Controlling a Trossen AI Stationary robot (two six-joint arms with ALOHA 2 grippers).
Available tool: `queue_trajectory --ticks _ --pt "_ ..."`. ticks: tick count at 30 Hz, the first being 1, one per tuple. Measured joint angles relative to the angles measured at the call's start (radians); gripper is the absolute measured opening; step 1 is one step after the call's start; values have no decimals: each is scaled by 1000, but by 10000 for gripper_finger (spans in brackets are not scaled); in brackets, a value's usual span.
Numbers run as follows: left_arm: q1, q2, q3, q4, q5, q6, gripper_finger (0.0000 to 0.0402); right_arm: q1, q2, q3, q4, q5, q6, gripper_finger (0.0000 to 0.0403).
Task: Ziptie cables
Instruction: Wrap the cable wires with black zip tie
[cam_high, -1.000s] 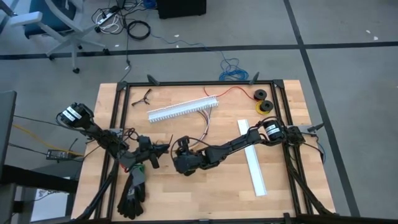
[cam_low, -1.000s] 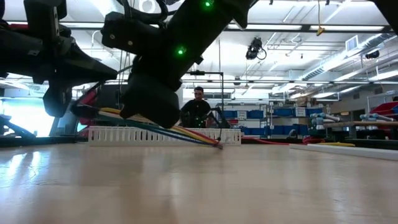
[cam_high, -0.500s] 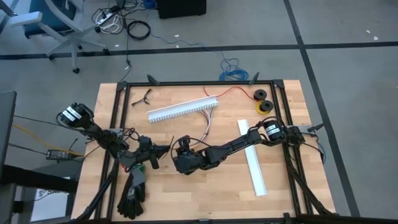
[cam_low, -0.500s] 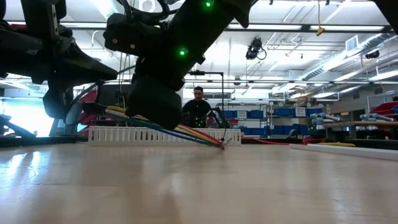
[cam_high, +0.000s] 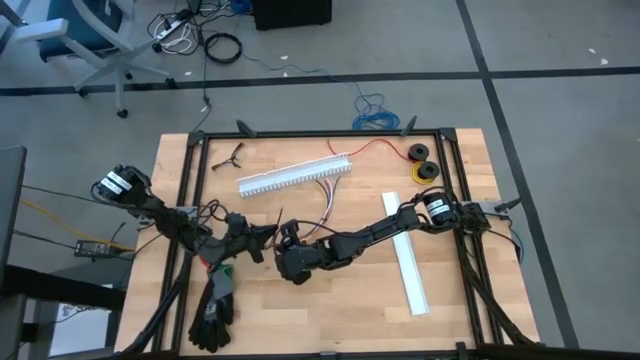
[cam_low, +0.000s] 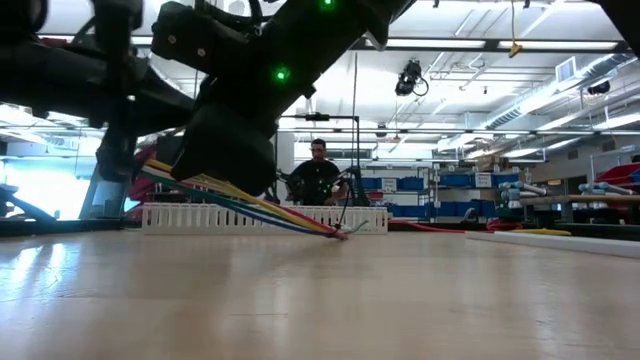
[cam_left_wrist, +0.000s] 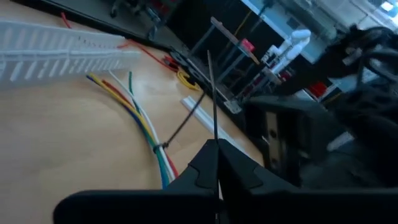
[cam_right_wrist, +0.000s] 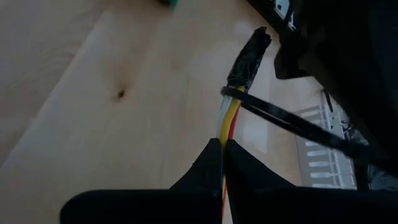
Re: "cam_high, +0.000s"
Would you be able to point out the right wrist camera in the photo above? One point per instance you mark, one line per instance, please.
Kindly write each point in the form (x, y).
(290, 230)

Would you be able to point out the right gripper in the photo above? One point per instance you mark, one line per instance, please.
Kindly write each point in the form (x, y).
(300, 257)

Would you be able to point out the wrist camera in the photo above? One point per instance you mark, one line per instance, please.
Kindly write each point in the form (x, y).
(235, 223)
(290, 230)

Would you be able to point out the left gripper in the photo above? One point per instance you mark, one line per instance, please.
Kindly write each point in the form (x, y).
(230, 247)

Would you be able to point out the black grey work glove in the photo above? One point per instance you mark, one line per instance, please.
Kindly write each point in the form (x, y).
(212, 320)

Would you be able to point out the white power strip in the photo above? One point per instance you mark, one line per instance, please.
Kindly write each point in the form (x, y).
(170, 31)

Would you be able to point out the white duct cover strip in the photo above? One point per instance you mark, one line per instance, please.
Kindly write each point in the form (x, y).
(407, 265)

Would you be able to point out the red plastic clip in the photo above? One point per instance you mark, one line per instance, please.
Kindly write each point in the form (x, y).
(204, 262)

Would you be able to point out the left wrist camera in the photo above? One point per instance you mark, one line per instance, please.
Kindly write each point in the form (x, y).
(235, 223)

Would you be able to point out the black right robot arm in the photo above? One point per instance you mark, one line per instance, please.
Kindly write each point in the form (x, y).
(380, 230)

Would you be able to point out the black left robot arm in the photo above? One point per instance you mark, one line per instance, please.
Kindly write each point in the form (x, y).
(170, 225)

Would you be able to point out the black power adapter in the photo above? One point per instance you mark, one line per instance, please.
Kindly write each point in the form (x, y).
(95, 248)

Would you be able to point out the blue white office chair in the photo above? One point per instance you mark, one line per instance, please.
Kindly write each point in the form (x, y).
(95, 20)

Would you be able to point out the black box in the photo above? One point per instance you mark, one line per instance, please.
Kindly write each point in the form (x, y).
(290, 15)

